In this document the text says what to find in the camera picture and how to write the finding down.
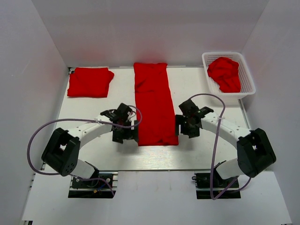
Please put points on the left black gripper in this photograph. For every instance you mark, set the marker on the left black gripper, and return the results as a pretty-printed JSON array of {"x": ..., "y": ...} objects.
[{"x": 118, "y": 138}]

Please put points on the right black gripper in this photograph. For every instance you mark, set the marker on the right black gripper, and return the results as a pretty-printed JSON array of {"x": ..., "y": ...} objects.
[{"x": 179, "y": 119}]

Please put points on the red t shirt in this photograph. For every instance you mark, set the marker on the red t shirt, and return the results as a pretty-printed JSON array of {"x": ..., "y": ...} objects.
[
  {"x": 225, "y": 72},
  {"x": 89, "y": 82},
  {"x": 153, "y": 98}
]

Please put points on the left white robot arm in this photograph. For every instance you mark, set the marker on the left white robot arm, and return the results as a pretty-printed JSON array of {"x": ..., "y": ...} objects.
[{"x": 62, "y": 150}]

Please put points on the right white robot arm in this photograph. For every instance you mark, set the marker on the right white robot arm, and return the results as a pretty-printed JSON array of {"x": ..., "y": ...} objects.
[{"x": 254, "y": 150}]

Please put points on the folded red t shirt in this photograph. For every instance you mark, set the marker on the folded red t shirt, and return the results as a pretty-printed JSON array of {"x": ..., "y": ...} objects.
[{"x": 89, "y": 82}]

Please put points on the red t shirt in basket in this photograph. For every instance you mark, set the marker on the red t shirt in basket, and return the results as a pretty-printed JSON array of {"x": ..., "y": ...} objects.
[{"x": 225, "y": 72}]

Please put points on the white plastic basket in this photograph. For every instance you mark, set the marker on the white plastic basket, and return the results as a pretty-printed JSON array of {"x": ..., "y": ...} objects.
[{"x": 246, "y": 81}]

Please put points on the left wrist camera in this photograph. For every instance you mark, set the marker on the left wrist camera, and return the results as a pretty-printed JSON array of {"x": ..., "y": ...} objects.
[{"x": 131, "y": 115}]

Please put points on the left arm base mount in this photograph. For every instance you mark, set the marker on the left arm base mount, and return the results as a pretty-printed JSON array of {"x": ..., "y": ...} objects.
[{"x": 94, "y": 189}]

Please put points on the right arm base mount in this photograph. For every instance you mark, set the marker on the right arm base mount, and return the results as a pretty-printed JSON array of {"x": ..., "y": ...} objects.
[{"x": 202, "y": 184}]

